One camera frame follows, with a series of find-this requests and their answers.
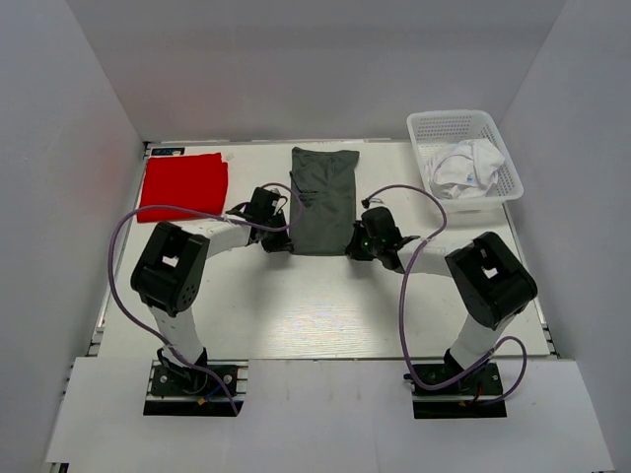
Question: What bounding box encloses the dark grey t-shirt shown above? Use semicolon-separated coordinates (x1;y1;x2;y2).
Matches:
289;147;360;256

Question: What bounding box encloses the white t-shirt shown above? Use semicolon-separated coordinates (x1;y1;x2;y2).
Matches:
427;138;506;200

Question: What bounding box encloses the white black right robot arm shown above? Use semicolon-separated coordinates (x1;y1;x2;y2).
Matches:
345;207;538;373

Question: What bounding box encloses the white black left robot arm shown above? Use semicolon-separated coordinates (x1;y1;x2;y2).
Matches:
130;185;294;369

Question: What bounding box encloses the red folded t-shirt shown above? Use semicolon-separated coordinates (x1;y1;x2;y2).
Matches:
140;153;229;215

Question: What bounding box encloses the blue label sticker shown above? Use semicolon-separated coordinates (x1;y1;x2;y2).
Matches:
151;147;185;157

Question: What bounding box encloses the white plastic basket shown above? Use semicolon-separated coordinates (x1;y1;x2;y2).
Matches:
406;109;524;212

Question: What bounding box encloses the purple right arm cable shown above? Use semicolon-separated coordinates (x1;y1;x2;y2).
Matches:
362;183;528;408

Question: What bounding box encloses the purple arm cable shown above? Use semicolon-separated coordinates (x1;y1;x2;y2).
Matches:
362;183;528;408
106;182;297;415

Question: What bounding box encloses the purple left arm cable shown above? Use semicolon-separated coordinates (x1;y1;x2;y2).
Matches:
106;182;297;415

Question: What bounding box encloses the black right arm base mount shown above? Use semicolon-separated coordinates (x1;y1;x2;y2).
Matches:
403;363;507;420

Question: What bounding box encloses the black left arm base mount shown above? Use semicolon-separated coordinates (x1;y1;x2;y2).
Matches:
143;349;248;418

